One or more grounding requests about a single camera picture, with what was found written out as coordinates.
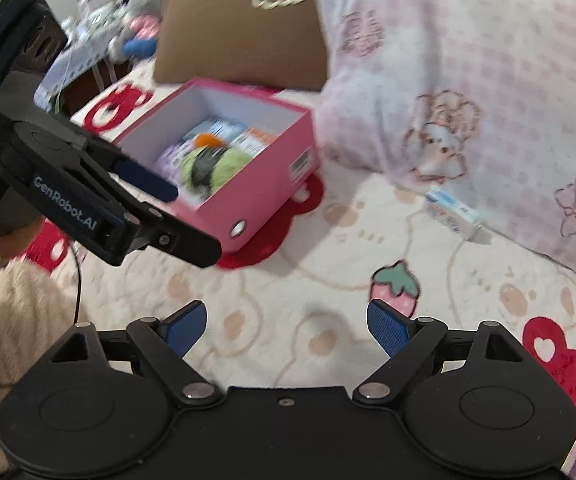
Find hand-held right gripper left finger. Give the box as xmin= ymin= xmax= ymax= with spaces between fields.
xmin=43 ymin=300 xmax=224 ymax=408

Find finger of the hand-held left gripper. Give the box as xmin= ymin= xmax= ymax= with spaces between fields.
xmin=97 ymin=195 xmax=222 ymax=268
xmin=85 ymin=137 xmax=179 ymax=205

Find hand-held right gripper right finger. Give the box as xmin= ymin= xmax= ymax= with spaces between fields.
xmin=352 ymin=299 xmax=531 ymax=407

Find purple plush toy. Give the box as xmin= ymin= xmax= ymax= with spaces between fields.
xmin=154 ymin=141 xmax=199 ymax=186

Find green yarn ball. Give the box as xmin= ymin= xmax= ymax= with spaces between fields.
xmin=180 ymin=146 xmax=253 ymax=196

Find pink cardboard box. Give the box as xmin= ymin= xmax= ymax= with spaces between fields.
xmin=115 ymin=77 xmax=319 ymax=256

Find orange white small box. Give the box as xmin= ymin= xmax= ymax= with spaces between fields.
xmin=230 ymin=127 xmax=279 ymax=156

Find person's left hand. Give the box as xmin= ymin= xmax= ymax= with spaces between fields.
xmin=0 ymin=187 xmax=45 ymax=277

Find small white blue box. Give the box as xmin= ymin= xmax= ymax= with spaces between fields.
xmin=424 ymin=187 xmax=484 ymax=241

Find brown pillow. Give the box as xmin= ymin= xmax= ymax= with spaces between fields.
xmin=154 ymin=0 xmax=331 ymax=93

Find grey pink blue plush toy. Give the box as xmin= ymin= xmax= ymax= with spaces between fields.
xmin=108 ymin=0 xmax=164 ymax=61

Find beige fuzzy cloth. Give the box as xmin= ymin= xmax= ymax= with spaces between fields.
xmin=0 ymin=260 xmax=76 ymax=441

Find pink checked floral pillow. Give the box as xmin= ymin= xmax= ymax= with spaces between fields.
xmin=313 ymin=0 xmax=576 ymax=286

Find black cable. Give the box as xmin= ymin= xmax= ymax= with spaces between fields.
xmin=70 ymin=245 xmax=83 ymax=323

